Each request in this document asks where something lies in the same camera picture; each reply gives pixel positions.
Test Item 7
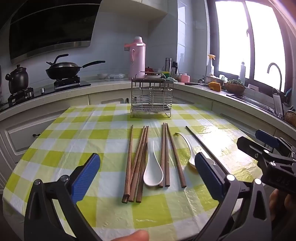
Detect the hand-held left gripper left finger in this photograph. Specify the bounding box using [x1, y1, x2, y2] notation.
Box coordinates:
[24, 153, 101, 241]

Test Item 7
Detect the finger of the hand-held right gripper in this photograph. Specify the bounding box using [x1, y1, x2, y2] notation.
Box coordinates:
[237, 136, 275, 163]
[255, 130, 292, 151]

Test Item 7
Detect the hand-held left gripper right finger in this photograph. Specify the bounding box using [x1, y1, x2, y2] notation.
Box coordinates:
[195, 155, 272, 241]

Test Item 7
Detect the white long-handled spoon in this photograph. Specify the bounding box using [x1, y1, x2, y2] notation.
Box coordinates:
[175, 133, 200, 169]

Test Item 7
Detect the dark thin chopstick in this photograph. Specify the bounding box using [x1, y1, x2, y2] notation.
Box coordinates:
[185, 126, 216, 164]

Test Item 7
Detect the brown wooden chopstick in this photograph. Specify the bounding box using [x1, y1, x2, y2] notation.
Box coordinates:
[164, 123, 170, 188]
[136, 126, 149, 203]
[158, 123, 165, 188]
[166, 123, 187, 188]
[122, 125, 134, 204]
[128, 126, 146, 203]

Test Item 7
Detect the white ceramic soup spoon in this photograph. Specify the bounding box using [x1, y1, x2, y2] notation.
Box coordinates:
[143, 141, 164, 186]

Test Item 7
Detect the metal wire utensil rack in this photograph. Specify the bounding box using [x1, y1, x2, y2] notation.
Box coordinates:
[130, 71, 174, 118]

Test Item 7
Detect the person's right hand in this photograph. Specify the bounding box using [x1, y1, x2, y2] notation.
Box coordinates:
[269, 188, 296, 224]

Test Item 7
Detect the person's left hand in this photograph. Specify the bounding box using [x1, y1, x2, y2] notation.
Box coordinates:
[108, 230, 150, 241]

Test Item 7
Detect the small wicker basket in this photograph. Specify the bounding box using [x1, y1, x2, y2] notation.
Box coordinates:
[284, 111, 296, 127]

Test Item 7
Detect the chrome kitchen faucet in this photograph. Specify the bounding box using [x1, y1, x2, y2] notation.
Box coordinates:
[267, 62, 285, 120]

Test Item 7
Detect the steel kitchen sink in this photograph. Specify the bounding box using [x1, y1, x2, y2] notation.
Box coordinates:
[227, 93, 285, 119]

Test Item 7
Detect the basket of green vegetables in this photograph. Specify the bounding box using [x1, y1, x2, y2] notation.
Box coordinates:
[224, 79, 246, 95]

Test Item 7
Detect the white plastic bottle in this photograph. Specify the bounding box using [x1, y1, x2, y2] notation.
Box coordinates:
[239, 61, 246, 87]

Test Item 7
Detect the steel colander bowl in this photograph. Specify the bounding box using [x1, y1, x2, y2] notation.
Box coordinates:
[203, 75, 226, 85]

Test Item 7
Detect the white spray bottle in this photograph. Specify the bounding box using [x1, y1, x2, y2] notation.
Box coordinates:
[207, 54, 216, 77]

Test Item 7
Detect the black gas stove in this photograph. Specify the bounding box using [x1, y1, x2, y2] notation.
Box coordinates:
[0, 77, 92, 109]

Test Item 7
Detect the kitchen window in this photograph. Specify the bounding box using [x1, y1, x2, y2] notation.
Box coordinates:
[208, 0, 296, 82]

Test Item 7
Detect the black wok with lid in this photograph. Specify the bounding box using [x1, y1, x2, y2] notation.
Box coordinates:
[46, 54, 106, 80]

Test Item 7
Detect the black clay pot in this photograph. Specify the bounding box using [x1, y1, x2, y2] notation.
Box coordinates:
[5, 64, 29, 94]

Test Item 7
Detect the pink thermos flask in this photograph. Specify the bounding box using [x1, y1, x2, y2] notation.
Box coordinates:
[124, 36, 146, 80]

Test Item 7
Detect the black range hood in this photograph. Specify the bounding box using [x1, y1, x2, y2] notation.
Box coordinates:
[9, 0, 102, 64]

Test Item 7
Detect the white wall cabinet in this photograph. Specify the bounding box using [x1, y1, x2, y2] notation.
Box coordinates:
[98, 0, 168, 16]

